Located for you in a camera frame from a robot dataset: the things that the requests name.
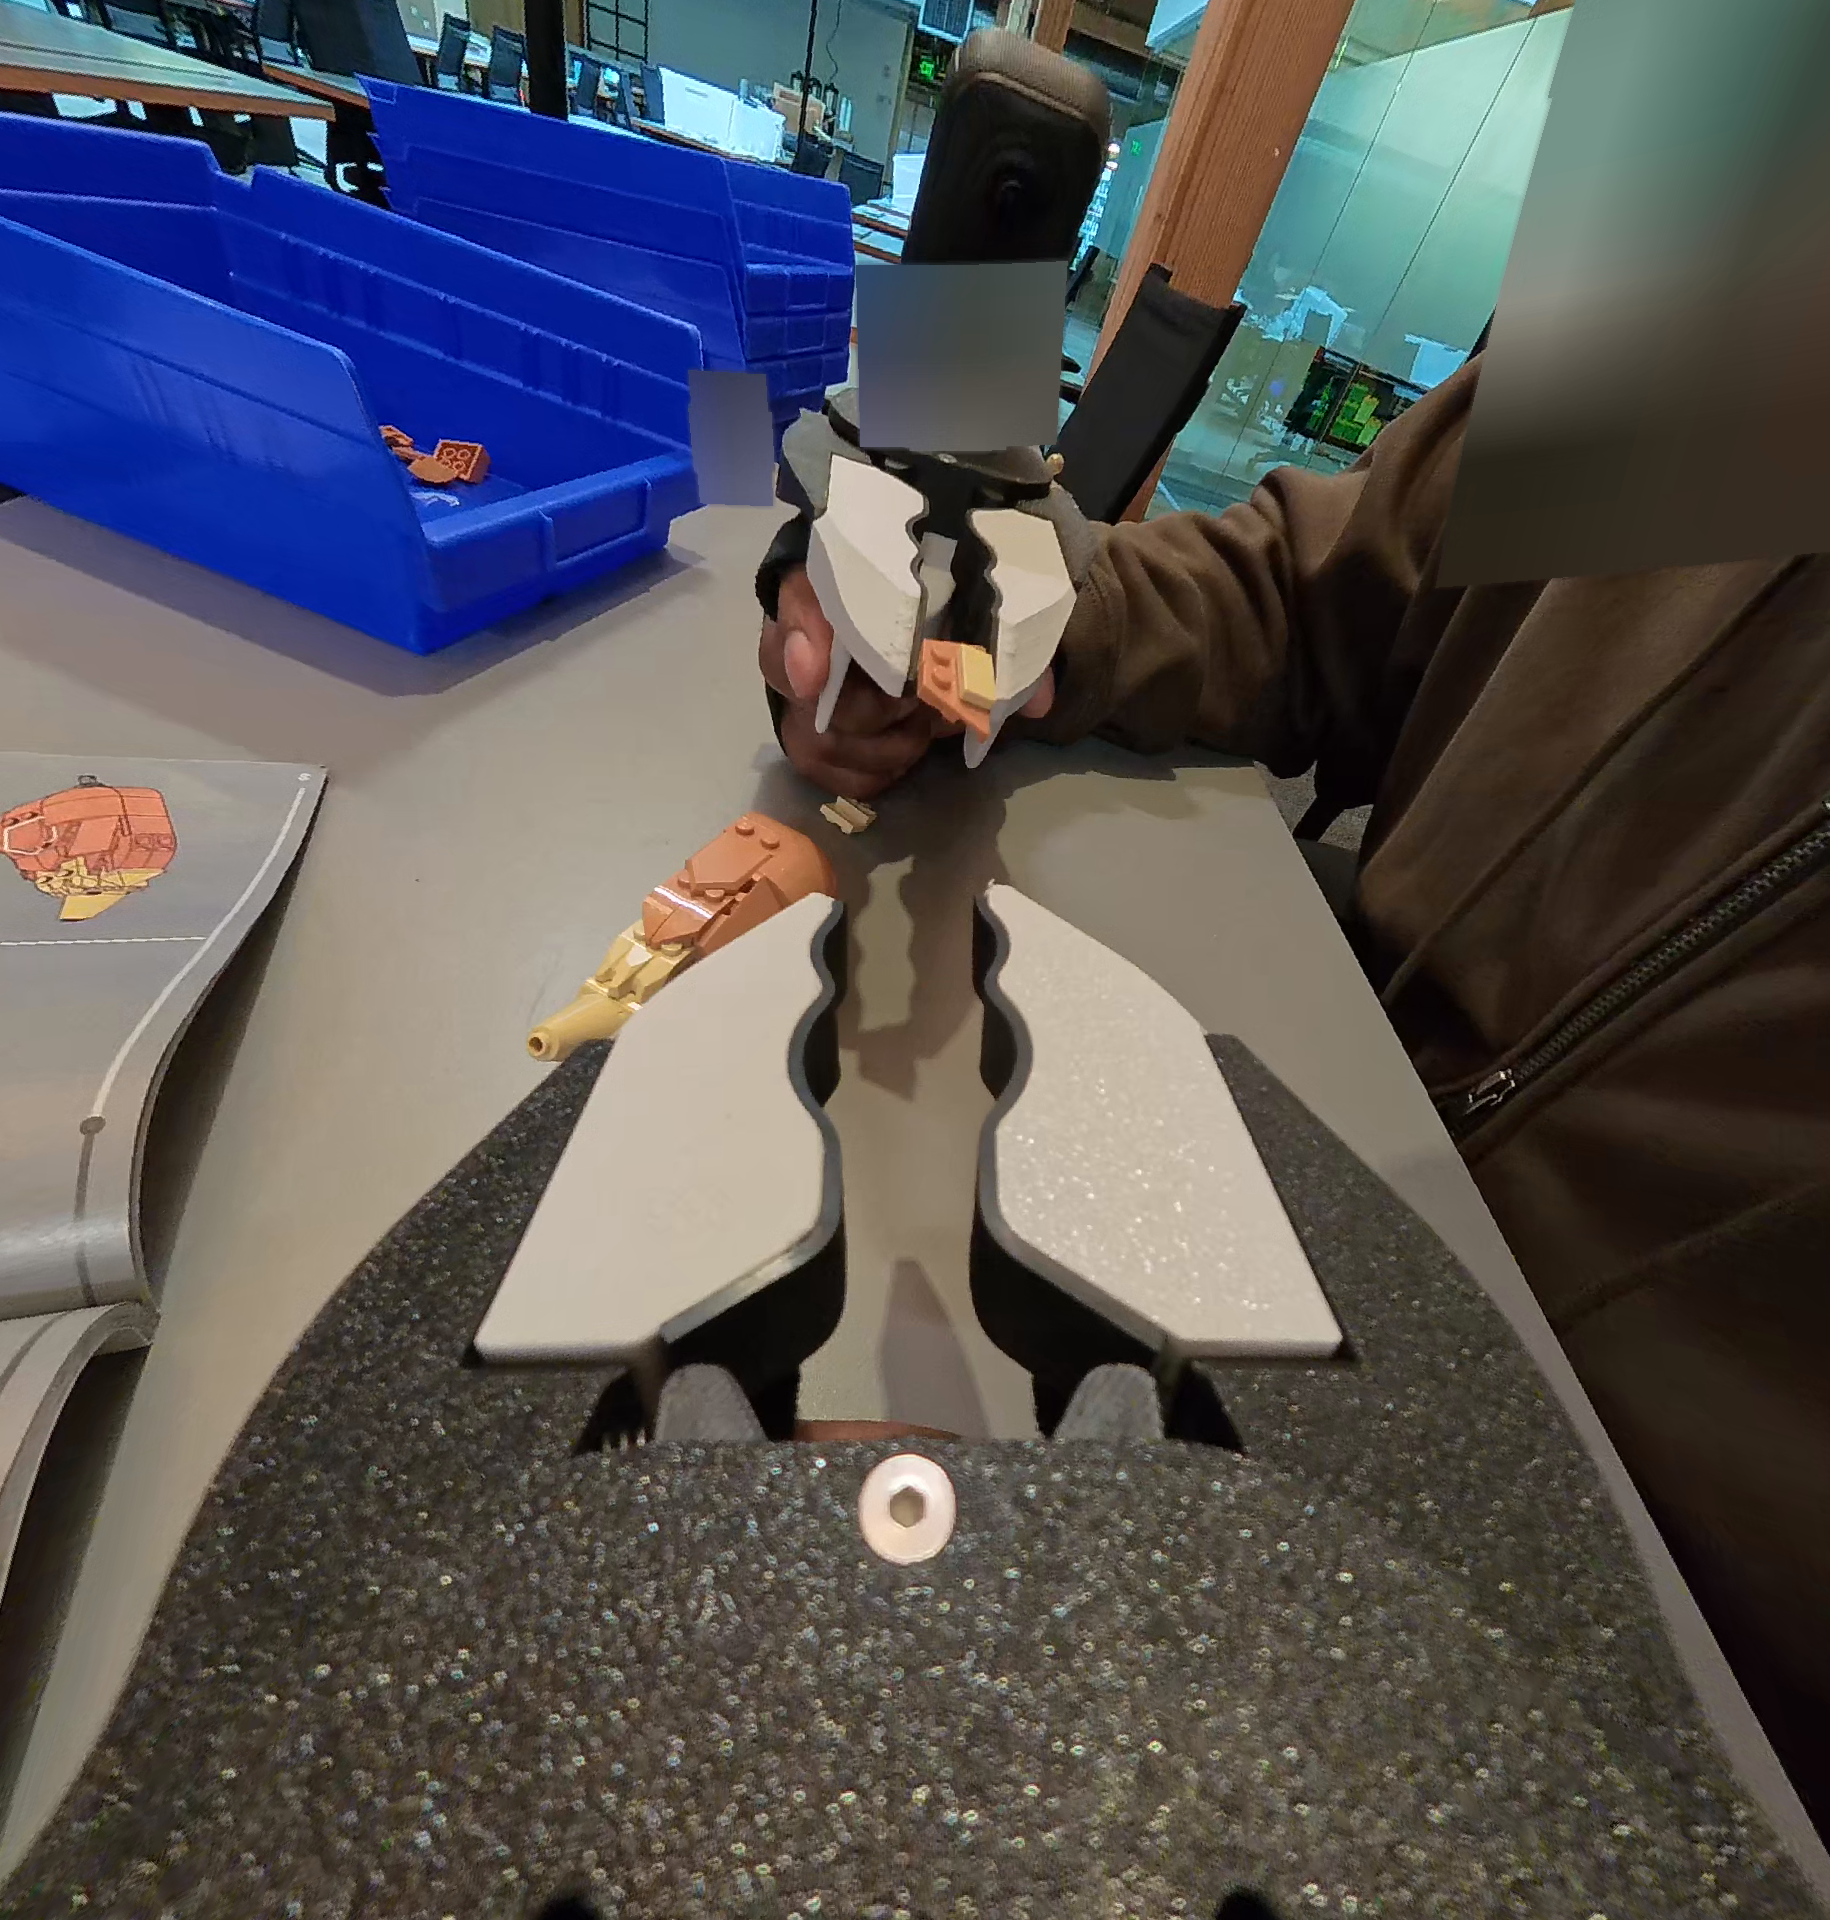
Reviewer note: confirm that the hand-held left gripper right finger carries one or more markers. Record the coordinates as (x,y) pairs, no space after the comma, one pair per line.
(1154,1184)

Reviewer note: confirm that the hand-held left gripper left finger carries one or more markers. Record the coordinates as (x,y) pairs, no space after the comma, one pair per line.
(674,1184)

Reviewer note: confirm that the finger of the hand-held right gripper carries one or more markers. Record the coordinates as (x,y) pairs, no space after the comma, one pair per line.
(863,557)
(1030,599)

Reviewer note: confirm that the small orange tan brick piece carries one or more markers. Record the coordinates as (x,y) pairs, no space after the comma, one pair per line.
(950,685)

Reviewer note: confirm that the orange and tan brick model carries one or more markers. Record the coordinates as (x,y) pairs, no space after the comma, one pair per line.
(734,876)

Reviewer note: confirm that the blue plastic bin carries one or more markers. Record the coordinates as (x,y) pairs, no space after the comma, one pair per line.
(406,253)
(180,451)

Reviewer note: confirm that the person's right forearm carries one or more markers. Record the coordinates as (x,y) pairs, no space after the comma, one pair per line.
(1231,629)

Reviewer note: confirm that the grey desk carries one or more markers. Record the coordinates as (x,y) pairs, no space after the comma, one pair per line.
(558,718)

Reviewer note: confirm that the person's right hand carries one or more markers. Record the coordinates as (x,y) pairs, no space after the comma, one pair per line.
(871,750)

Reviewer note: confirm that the black fabric chair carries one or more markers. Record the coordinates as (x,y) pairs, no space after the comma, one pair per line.
(1154,390)

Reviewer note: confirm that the nested blue plastic bins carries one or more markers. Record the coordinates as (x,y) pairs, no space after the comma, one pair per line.
(630,193)

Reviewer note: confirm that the black pole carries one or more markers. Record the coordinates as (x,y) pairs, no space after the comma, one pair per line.
(548,62)

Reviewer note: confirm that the dark orange brick piece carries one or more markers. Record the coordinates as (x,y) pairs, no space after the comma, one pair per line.
(404,448)

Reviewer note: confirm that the brown zip jacket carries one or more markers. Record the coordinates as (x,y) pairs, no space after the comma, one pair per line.
(1681,977)

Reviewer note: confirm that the grey instruction booklet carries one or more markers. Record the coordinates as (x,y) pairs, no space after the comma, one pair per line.
(106,1078)

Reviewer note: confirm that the grey background table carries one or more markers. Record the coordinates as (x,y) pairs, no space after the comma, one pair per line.
(106,75)

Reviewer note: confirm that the wooden post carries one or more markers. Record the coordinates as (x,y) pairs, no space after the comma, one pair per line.
(1231,180)

